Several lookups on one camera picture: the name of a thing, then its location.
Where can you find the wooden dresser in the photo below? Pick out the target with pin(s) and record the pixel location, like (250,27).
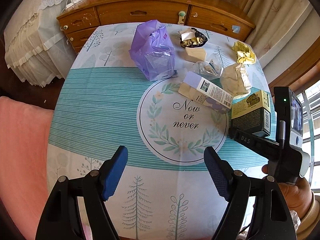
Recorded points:
(140,11)

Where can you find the crumpled beige paper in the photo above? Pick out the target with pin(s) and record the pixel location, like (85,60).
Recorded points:
(235,80)

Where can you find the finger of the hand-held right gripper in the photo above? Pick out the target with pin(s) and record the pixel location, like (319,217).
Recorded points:
(250,141)

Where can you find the blue tape sticker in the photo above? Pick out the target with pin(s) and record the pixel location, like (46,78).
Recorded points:
(235,29)

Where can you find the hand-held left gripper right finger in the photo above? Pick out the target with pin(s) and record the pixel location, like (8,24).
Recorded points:
(217,175)

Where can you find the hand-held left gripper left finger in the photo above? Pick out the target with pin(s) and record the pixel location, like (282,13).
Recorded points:
(113,177)

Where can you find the beige leaf print curtain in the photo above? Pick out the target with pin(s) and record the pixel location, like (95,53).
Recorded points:
(275,17)

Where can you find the purple plastic bag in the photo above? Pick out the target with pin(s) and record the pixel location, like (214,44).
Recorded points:
(152,52)

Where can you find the black gold crumpled wrapper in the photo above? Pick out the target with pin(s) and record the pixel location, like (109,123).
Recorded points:
(193,38)

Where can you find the person's right forearm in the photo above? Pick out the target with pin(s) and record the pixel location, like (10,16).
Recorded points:
(310,217)

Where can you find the green white drawer lock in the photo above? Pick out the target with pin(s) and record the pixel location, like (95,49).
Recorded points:
(181,16)

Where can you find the small clear wrapper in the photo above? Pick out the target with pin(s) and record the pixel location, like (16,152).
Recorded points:
(208,68)

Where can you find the yellow paper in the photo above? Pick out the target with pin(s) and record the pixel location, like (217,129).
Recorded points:
(243,52)

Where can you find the cream lace furniture cover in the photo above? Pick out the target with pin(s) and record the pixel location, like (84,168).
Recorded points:
(32,37)

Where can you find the person's right hand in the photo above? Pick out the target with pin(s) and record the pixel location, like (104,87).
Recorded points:
(297,197)

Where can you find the window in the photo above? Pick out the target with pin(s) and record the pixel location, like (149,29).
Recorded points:
(312,130)

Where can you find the pink blanket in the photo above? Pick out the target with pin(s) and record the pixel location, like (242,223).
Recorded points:
(22,155)

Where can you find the small cream box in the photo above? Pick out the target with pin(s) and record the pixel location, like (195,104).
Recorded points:
(196,54)

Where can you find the green box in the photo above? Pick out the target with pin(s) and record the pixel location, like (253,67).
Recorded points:
(250,115)

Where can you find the white power strip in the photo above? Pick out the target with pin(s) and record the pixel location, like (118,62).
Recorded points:
(75,1)

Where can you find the tree print tablecloth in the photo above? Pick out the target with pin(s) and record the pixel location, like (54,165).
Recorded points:
(112,105)

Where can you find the lilac white carton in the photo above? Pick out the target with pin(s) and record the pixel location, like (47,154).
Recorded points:
(205,91)

